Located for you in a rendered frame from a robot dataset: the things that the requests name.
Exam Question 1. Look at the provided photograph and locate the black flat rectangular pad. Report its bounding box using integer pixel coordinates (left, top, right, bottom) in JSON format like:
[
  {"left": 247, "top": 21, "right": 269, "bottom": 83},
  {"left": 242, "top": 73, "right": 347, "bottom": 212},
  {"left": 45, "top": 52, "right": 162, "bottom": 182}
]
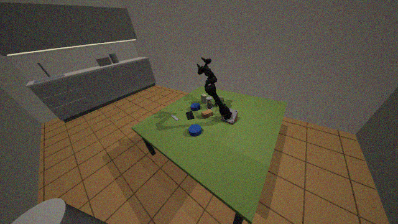
[{"left": 186, "top": 111, "right": 194, "bottom": 120}]

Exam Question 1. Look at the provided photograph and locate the blue short cylinder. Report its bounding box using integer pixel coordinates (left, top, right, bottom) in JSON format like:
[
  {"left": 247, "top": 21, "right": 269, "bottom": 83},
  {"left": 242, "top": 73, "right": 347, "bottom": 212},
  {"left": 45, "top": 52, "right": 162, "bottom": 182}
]
[
  {"left": 191, "top": 103, "right": 200, "bottom": 111},
  {"left": 188, "top": 124, "right": 201, "bottom": 136}
]

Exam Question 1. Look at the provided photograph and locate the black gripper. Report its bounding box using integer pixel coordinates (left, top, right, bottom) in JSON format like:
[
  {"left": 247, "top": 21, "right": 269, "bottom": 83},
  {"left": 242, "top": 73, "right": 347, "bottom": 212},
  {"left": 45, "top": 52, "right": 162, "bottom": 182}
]
[{"left": 197, "top": 57, "right": 211, "bottom": 75}]

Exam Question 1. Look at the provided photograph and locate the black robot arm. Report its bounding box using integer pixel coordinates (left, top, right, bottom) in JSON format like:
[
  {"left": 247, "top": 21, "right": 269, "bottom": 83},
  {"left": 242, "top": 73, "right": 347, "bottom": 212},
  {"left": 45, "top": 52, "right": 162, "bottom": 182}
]
[{"left": 199, "top": 66, "right": 232, "bottom": 119}]

